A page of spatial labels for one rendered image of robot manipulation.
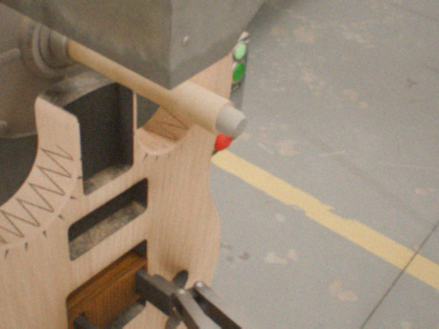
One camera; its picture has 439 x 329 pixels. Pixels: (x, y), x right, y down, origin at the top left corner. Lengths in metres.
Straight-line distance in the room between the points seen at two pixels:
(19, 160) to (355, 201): 1.64
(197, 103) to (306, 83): 2.45
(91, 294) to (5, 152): 0.39
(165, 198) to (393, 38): 2.99
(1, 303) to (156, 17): 0.27
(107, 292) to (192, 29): 0.32
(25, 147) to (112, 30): 0.61
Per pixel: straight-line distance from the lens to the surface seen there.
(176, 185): 0.59
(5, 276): 0.48
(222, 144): 0.96
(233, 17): 0.35
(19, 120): 0.69
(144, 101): 0.93
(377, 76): 3.15
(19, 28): 0.63
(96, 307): 0.59
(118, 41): 0.34
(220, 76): 0.58
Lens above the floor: 1.57
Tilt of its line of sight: 40 degrees down
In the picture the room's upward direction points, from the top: 5 degrees clockwise
